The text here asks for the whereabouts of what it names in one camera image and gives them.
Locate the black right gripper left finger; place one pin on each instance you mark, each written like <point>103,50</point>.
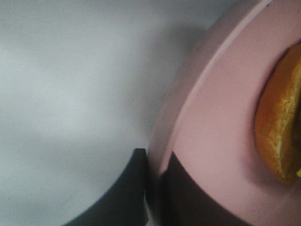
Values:
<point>123,204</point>

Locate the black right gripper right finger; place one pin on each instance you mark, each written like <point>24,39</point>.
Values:
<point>184,203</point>

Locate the pink round plate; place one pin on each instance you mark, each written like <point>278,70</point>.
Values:
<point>207,118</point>

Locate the burger with sesame-free bun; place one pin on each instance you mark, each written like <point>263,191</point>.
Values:
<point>277,123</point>

